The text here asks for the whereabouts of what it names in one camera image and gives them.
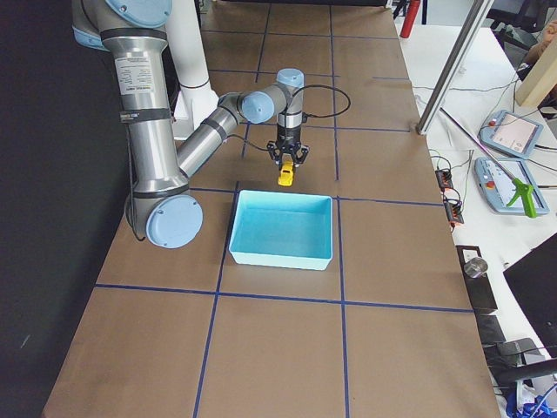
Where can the black monitor corner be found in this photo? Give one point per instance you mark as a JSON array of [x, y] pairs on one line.
[[532, 280]]

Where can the red cylinder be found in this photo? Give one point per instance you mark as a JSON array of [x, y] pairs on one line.
[[412, 9]]

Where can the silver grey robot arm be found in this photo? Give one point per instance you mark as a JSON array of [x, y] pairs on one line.
[[173, 119]]

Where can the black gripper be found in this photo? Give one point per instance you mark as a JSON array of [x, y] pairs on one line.
[[288, 137]]

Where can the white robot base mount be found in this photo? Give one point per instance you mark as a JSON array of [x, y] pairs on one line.
[[188, 56]]

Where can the teach pendant tablet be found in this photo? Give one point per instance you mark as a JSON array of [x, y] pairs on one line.
[[498, 189], [511, 134]]

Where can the far teach pendant tablet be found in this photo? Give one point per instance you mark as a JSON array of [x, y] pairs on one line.
[[511, 134]]

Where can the wooden board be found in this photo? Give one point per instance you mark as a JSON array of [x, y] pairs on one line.
[[541, 80]]

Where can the metal cup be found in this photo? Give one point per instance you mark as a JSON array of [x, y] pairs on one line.
[[475, 267]]

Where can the yellow beetle toy car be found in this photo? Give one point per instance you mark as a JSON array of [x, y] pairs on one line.
[[286, 174]]

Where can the near teach pendant tablet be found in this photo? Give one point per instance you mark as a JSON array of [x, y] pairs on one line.
[[498, 189]]

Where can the turquoise plastic bin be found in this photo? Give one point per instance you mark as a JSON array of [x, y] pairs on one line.
[[282, 229]]

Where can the aluminium frame post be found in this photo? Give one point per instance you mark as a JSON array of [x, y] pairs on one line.
[[464, 41]]

